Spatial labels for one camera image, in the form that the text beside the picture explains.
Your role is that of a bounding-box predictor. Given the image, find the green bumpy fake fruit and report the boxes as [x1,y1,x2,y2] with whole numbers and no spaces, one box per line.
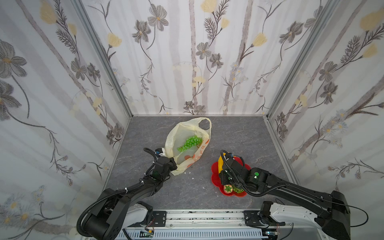
[233,187,244,194]

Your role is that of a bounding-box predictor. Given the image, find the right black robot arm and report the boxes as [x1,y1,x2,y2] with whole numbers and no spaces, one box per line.
[219,160,351,240]

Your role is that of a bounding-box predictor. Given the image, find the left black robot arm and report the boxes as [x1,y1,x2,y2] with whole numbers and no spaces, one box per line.
[76,157,177,240]

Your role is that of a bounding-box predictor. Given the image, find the green fake grapes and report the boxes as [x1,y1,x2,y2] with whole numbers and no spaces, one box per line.
[177,136,203,153]

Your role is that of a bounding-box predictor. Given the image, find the yellow plastic bag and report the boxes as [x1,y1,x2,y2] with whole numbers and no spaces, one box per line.
[162,118,212,176]

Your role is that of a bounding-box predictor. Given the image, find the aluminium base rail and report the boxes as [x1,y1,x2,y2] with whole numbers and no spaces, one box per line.
[85,208,334,240]

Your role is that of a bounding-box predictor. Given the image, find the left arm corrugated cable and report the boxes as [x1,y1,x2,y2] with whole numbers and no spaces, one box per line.
[76,187,128,238]

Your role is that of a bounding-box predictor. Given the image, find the yellow fake banana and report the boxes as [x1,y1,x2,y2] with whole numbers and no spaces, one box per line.
[218,157,224,174]

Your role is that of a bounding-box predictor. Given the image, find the white perforated cable duct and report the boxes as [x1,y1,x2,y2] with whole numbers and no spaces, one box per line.
[126,229,268,240]

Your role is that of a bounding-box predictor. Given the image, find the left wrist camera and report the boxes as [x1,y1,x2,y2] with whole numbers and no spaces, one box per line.
[155,148,166,158]

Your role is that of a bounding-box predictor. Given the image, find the red flower-shaped plate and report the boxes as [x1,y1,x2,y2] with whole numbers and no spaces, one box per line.
[211,161,247,198]

